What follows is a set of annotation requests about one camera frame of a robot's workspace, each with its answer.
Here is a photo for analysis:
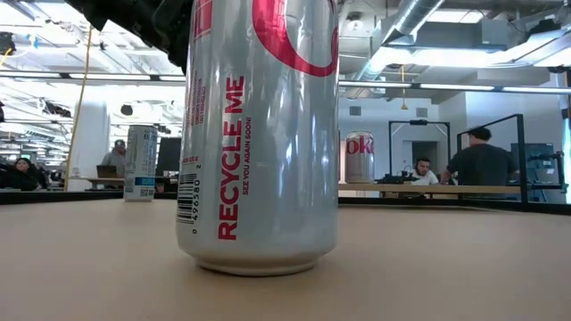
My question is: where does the silver cola can black lid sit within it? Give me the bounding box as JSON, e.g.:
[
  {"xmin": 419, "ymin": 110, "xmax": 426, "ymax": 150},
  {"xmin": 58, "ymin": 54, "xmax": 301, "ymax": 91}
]
[{"xmin": 176, "ymin": 0, "xmax": 340, "ymax": 277}]

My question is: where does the silver Diet Coke can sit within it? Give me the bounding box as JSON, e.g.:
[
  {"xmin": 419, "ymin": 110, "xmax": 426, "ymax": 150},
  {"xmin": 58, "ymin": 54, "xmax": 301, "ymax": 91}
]
[
  {"xmin": 337, "ymin": 131, "xmax": 347, "ymax": 183},
  {"xmin": 344, "ymin": 129, "xmax": 376, "ymax": 185}
]

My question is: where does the slim white can blue band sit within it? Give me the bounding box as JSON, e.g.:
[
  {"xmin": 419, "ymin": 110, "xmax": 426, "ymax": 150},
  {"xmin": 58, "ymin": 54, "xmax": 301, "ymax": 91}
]
[{"xmin": 123, "ymin": 125, "xmax": 159, "ymax": 203}]

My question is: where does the black monitor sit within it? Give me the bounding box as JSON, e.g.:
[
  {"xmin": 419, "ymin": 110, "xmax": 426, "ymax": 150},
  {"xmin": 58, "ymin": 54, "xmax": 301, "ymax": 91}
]
[{"xmin": 155, "ymin": 136, "xmax": 183, "ymax": 178}]

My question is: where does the ceiling light bar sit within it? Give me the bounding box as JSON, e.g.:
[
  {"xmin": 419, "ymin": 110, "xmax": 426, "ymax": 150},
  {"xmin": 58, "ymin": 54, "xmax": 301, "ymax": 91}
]
[
  {"xmin": 338, "ymin": 81, "xmax": 571, "ymax": 95},
  {"xmin": 0, "ymin": 70, "xmax": 186, "ymax": 82}
]

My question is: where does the person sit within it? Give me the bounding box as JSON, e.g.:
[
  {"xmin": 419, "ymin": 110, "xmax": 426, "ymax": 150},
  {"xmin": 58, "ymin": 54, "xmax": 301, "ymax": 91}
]
[
  {"xmin": 440, "ymin": 127, "xmax": 519, "ymax": 187},
  {"xmin": 100, "ymin": 138, "xmax": 128, "ymax": 179},
  {"xmin": 0, "ymin": 157, "xmax": 49, "ymax": 192},
  {"xmin": 408, "ymin": 155, "xmax": 441, "ymax": 187}
]

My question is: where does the laptop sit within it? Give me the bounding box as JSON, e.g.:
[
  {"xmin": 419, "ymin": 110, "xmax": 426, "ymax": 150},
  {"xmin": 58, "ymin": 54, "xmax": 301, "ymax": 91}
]
[{"xmin": 95, "ymin": 164, "xmax": 120, "ymax": 179}]

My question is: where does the background robot workstation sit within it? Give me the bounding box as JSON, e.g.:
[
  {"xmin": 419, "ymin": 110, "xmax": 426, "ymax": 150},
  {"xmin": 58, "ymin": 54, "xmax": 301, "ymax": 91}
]
[{"xmin": 510, "ymin": 142, "xmax": 567, "ymax": 202}]

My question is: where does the black metal frame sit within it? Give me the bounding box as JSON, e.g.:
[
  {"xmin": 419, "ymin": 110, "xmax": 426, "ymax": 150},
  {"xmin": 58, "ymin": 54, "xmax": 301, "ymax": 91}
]
[{"xmin": 387, "ymin": 119, "xmax": 452, "ymax": 185}]

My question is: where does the silver ventilation duct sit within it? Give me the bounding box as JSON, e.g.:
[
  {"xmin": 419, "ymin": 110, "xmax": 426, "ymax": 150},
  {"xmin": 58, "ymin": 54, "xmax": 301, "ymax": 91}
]
[{"xmin": 352, "ymin": 0, "xmax": 447, "ymax": 97}]

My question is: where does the black aluminium table frame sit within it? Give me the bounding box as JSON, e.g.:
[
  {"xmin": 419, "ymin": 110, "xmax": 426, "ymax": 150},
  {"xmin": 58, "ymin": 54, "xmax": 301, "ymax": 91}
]
[{"xmin": 0, "ymin": 190, "xmax": 571, "ymax": 218}]

